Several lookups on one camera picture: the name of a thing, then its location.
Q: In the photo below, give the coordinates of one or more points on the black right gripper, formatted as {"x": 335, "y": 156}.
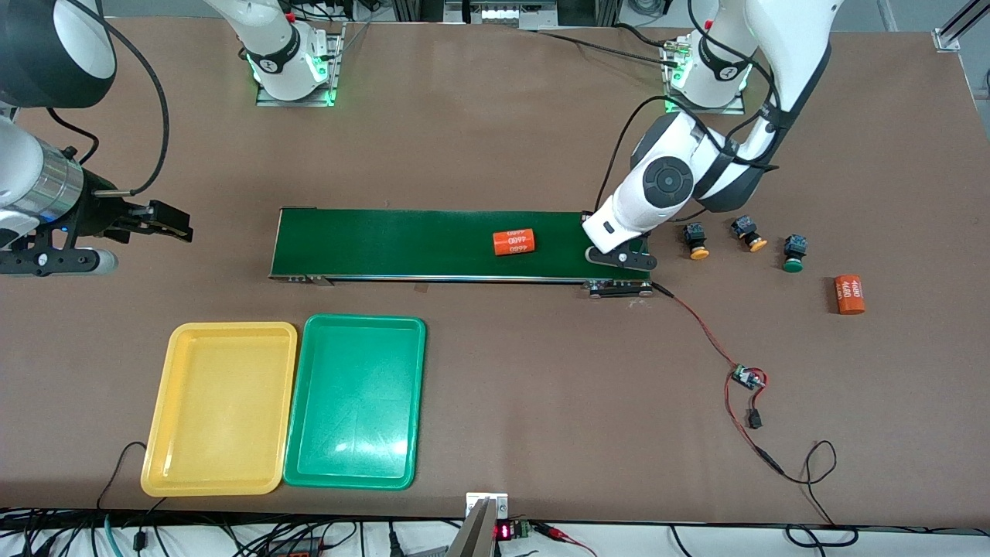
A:
{"x": 99, "y": 212}

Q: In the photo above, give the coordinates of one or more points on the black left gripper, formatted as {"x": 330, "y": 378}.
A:
{"x": 586, "y": 213}

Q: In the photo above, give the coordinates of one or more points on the yellow mushroom push button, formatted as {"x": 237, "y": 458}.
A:
{"x": 696, "y": 232}
{"x": 745, "y": 227}

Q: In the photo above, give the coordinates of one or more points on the green mushroom push button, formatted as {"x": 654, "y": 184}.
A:
{"x": 794, "y": 246}

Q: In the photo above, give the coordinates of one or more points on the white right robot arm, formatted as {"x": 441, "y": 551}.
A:
{"x": 271, "y": 46}

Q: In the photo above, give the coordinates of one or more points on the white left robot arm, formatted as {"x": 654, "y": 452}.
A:
{"x": 797, "y": 39}

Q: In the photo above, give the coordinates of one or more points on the yellow plastic tray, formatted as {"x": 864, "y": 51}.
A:
{"x": 220, "y": 410}

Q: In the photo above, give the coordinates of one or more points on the green conveyor belt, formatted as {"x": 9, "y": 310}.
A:
{"x": 387, "y": 244}

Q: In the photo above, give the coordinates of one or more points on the small green circuit board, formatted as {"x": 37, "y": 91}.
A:
{"x": 747, "y": 377}

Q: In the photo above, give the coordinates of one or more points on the grey metal device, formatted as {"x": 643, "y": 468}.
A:
{"x": 499, "y": 11}

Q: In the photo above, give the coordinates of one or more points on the green plastic tray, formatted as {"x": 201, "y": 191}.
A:
{"x": 356, "y": 402}

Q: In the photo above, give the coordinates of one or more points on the small black connector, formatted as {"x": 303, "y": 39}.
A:
{"x": 754, "y": 420}

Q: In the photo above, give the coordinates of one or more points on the red clip lead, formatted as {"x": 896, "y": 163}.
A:
{"x": 561, "y": 534}

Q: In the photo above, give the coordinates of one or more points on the red digit display module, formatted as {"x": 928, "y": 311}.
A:
{"x": 510, "y": 531}

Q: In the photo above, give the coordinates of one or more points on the grey metal bar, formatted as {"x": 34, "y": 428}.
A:
{"x": 473, "y": 534}

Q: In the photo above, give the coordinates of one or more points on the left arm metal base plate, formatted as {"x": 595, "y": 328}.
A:
{"x": 708, "y": 110}

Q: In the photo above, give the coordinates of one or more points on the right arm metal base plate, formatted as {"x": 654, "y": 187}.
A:
{"x": 337, "y": 62}

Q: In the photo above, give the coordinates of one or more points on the silver metal bracket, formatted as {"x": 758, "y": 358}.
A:
{"x": 495, "y": 501}

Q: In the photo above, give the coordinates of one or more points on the aluminium profile bracket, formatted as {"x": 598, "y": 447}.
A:
{"x": 947, "y": 37}

